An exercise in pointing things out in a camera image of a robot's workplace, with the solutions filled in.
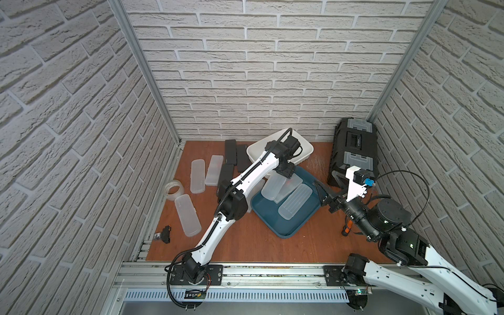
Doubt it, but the clear pencil case rounded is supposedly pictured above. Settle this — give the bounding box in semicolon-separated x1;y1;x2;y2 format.
175;194;202;237
261;172;287;201
278;184;312;221

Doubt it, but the clear pencil case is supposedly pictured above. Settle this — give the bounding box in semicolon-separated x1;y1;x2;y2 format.
190;159;206;194
274;173;303;203
246;179;266;213
205;155;224;186

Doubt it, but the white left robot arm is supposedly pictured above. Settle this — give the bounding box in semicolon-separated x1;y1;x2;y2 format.
179;149;295;284

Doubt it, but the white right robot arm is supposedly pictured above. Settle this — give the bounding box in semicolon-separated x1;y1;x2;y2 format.
314;181;503;314

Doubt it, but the black pencil case far right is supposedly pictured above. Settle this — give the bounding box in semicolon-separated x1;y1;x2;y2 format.
236;144;251;173

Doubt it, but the black pencil case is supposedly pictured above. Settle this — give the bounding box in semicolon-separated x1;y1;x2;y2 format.
236;144;251;173
224;139;238;165
217;164;234;200

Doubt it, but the black pencil case far left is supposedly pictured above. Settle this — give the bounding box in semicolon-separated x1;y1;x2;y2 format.
224;139;238;165

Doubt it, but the black pencil case near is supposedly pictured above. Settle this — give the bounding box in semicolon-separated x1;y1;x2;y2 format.
217;164;234;200

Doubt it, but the white plastic tray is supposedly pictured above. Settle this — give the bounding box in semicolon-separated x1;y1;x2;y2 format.
246;128;314;178

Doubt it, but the teal plastic tray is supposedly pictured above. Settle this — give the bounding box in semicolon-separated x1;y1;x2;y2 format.
251;167;321;239

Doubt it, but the black plastic toolbox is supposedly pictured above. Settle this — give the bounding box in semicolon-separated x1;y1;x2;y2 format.
327;118;379;188

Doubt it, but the clear tape roll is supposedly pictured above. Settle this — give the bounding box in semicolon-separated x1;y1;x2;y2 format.
163;180;185;201

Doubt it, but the small black clamp part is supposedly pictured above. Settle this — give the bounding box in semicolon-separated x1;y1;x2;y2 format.
153;225;171;244

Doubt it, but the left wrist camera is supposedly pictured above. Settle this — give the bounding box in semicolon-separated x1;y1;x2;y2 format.
272;135;303;160

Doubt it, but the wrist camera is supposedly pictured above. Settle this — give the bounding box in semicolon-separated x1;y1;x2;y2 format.
345;166;375;202
272;135;303;160

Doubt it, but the orange handled screwdriver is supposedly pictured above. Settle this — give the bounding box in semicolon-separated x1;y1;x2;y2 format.
341;218;353;236

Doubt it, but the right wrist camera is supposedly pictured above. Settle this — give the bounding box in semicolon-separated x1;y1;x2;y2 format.
345;166;375;202

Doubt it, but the black corrugated cable conduit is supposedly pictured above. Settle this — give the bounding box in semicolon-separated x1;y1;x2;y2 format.
165;127;294;309

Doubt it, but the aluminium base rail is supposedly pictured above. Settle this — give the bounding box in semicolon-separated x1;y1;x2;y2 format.
113;261;426;292

